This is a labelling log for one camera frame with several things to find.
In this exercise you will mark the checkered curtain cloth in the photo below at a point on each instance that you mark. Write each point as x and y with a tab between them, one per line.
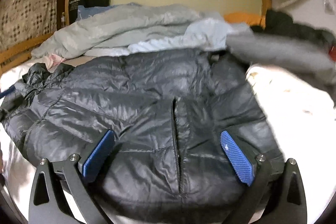
26	19

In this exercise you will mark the red object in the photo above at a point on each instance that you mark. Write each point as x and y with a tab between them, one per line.
332	53

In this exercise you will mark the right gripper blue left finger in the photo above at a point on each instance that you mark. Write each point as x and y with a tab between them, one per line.
48	203

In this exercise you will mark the black down puffer jacket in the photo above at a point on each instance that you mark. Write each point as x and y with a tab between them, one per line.
167	110

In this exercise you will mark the wall hook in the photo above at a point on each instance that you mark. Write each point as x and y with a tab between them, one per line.
329	7

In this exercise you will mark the grey-green floral duvet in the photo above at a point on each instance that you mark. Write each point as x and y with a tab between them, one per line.
128	29

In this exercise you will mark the grey folded garment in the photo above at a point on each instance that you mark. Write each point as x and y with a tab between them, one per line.
305	60

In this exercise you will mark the orange pillow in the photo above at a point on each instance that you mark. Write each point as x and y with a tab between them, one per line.
248	18

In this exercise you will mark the black clothes pile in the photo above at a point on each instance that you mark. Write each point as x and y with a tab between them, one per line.
282	24

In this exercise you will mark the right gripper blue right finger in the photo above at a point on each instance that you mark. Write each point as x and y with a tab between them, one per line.
287	201

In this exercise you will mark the white printed bed sheet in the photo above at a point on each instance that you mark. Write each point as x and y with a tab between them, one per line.
302	119

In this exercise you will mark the blue pillow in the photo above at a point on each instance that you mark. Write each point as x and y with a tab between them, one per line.
84	13

